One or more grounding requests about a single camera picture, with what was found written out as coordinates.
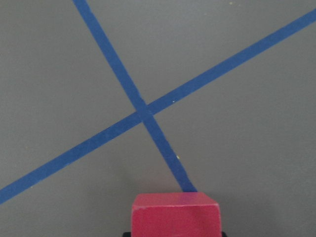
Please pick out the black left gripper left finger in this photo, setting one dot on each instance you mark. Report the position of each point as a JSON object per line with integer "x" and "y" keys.
{"x": 126, "y": 234}

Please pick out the red wooden cube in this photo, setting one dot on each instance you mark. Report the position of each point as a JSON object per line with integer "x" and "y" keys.
{"x": 189, "y": 214}

